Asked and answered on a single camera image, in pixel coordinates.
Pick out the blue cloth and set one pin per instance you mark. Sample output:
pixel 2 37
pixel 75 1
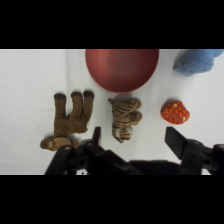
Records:
pixel 196 62

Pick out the striped tiger plush toy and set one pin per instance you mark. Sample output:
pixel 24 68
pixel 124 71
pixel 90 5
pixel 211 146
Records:
pixel 125 116

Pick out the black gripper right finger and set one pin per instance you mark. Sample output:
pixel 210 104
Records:
pixel 178 141

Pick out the red ball with yellow dots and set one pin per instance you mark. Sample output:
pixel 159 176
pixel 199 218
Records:
pixel 175 112

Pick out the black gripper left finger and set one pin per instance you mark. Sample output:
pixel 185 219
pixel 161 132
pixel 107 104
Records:
pixel 77 156

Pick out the pink bowl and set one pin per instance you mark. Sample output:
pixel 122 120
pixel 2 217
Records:
pixel 122 69

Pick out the brown horse plush toy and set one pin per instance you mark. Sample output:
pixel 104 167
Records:
pixel 71 119

